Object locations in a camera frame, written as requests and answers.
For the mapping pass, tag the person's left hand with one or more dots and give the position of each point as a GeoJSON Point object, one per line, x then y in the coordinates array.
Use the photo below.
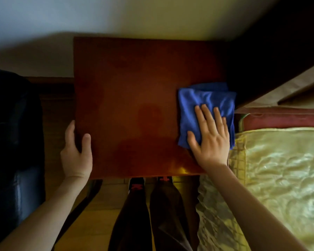
{"type": "Point", "coordinates": [76, 160]}

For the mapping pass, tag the person's right hand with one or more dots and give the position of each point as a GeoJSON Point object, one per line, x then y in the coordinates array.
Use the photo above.
{"type": "Point", "coordinates": [213, 146]}

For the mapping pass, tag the person's right thumb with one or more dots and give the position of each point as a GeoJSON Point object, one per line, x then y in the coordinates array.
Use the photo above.
{"type": "Point", "coordinates": [193, 140]}

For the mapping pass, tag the person's right middle finger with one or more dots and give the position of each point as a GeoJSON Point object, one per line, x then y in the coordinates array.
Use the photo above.
{"type": "Point", "coordinates": [208, 117]}

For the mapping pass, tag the person's left thumb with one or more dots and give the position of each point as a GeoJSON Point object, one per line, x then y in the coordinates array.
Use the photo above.
{"type": "Point", "coordinates": [86, 145]}

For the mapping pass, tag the person's right little finger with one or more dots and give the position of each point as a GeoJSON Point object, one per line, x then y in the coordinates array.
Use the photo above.
{"type": "Point", "coordinates": [225, 126]}

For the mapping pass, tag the blue microfiber cloth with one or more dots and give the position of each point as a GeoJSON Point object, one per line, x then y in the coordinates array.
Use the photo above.
{"type": "Point", "coordinates": [196, 104]}

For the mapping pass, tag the person's right forearm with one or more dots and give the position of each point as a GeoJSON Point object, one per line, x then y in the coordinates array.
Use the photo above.
{"type": "Point", "coordinates": [251, 209]}

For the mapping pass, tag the person's left forearm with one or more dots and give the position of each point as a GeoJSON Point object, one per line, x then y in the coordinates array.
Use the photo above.
{"type": "Point", "coordinates": [41, 216]}

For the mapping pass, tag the person's left black shoe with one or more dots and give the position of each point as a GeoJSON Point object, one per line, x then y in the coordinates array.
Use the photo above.
{"type": "Point", "coordinates": [136, 183]}

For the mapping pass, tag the brown wooden nightstand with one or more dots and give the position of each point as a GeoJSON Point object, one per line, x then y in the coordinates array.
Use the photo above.
{"type": "Point", "coordinates": [136, 101]}

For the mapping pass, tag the dark blue leather chair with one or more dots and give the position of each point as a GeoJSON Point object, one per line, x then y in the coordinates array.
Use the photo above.
{"type": "Point", "coordinates": [13, 143]}

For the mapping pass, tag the golden quilted bedspread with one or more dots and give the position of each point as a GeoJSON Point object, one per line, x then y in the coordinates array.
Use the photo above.
{"type": "Point", "coordinates": [282, 175]}

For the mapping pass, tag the dark brown trousers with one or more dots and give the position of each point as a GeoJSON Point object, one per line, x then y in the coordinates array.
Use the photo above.
{"type": "Point", "coordinates": [170, 216]}

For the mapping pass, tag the dark wooden headboard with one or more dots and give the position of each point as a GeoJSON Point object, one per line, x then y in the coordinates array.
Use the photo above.
{"type": "Point", "coordinates": [272, 41]}

